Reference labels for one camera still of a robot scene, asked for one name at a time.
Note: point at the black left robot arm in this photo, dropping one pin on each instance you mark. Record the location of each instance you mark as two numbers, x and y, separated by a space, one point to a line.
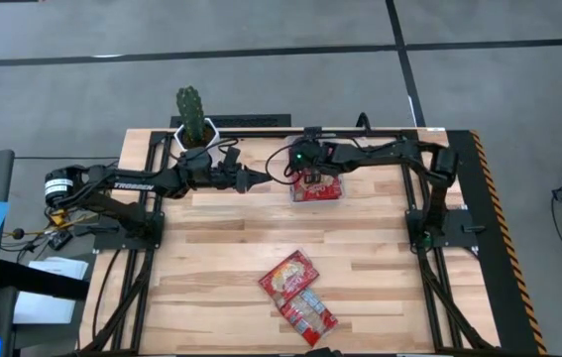
132 186

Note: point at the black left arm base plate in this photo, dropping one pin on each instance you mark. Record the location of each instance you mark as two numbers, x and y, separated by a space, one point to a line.
112 240

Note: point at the white papers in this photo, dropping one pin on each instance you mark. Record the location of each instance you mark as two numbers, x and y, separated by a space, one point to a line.
47 307

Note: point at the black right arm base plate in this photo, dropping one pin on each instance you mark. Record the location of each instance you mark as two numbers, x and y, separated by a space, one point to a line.
459 228

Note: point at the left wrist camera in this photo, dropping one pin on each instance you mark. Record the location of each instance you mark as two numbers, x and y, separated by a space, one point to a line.
232 156

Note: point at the black bar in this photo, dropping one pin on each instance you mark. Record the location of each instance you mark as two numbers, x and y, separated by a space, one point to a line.
42 280

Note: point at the black aluminium table frame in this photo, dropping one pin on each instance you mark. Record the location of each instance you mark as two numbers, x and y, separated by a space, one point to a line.
260 134

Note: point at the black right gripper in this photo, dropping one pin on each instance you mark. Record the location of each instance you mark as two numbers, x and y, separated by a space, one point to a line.
312 176

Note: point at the small black box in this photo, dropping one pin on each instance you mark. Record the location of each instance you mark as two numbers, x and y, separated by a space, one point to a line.
60 240

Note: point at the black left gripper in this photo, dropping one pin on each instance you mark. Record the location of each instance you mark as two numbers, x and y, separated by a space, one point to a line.
216 176

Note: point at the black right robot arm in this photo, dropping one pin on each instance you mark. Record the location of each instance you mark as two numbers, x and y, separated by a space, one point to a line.
384 151

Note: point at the black table-level camera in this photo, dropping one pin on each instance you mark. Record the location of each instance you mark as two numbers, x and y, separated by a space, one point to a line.
322 353

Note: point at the green cactus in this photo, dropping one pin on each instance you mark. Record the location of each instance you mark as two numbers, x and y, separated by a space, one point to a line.
190 111

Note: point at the black mat hazard striped edge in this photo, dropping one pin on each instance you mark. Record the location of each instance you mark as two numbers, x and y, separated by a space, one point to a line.
508 297

